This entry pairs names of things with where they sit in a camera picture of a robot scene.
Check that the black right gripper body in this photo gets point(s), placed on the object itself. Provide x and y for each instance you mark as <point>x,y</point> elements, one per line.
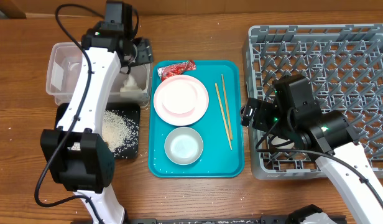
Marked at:
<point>264,113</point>

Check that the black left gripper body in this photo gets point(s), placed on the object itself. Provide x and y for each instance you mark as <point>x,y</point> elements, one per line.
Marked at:
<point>143,53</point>

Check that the red snack wrapper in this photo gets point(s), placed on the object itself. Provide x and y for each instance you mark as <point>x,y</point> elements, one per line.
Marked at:
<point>175,69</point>

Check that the white tissue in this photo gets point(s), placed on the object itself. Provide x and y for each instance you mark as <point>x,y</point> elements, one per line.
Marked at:
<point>130,84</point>

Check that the white rice pile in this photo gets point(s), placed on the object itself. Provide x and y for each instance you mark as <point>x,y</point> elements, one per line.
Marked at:
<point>121,134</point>

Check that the grey small bowl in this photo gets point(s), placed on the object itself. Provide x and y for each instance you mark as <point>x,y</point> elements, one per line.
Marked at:
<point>183,146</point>

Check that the white cup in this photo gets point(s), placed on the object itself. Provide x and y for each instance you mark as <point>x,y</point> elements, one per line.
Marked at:
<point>280,143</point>

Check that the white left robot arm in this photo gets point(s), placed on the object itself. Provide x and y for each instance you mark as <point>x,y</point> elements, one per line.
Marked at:
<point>76,154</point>

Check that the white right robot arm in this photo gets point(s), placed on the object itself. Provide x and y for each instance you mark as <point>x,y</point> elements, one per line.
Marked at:
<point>327,138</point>

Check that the grey dishwasher rack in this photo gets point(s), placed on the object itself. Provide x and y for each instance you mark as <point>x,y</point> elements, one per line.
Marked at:
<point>343,63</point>

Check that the right wooden chopstick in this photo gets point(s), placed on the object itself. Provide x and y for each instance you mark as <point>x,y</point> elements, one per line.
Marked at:
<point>227,108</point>

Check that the wooden chopstick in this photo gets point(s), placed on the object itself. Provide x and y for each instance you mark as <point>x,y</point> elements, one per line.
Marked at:
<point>223,116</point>
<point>227,108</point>

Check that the left wooden chopstick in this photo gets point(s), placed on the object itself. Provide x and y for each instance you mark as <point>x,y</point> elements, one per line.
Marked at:
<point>223,116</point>

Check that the pink plate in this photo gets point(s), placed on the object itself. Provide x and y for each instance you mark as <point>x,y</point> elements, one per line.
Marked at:
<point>191,117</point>

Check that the teal plastic tray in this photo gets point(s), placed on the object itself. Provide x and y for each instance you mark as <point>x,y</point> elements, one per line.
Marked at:
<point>217,160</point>

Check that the clear plastic bin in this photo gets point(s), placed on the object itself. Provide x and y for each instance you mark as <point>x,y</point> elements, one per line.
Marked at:
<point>64,68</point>

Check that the black plastic tray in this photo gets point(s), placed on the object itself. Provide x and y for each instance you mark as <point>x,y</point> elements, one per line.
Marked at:
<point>131,109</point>

